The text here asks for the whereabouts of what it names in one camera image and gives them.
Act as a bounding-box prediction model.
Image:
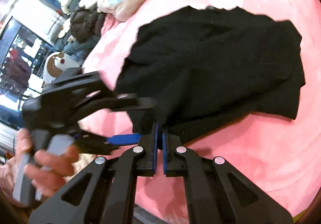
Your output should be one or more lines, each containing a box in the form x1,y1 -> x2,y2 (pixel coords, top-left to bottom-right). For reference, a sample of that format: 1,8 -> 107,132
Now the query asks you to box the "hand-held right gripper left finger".
29,122 -> 159,224

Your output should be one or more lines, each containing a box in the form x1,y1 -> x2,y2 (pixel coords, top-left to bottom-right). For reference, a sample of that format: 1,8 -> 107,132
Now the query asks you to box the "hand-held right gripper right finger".
162,126 -> 294,224

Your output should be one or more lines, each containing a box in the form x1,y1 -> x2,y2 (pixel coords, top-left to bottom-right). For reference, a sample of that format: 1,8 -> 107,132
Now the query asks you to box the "person's left hand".
10,128 -> 79,198

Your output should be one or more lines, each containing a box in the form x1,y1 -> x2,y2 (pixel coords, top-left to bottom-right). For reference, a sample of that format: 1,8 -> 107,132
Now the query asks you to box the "small white flower pillow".
59,18 -> 76,41

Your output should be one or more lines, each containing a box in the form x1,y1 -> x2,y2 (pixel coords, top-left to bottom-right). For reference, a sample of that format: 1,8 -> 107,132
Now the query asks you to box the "grey-blue sofa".
50,0 -> 101,60

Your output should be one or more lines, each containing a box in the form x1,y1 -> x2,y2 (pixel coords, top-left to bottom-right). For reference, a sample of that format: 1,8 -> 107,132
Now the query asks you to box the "black sweater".
114,6 -> 306,145

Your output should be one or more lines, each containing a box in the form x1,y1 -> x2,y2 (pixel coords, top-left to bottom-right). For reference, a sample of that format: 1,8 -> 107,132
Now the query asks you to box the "brown puffer jacket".
70,7 -> 107,44

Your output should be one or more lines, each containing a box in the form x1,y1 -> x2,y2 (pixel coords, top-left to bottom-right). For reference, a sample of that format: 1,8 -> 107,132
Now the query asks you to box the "glass display cabinet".
0,16 -> 56,104

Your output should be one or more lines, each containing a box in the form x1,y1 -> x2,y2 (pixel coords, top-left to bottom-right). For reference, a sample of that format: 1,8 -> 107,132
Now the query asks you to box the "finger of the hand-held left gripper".
75,133 -> 143,155
110,93 -> 159,112

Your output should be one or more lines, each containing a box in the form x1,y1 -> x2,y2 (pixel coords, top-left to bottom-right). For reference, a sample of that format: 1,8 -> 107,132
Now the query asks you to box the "pink printed blanket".
83,0 -> 321,224

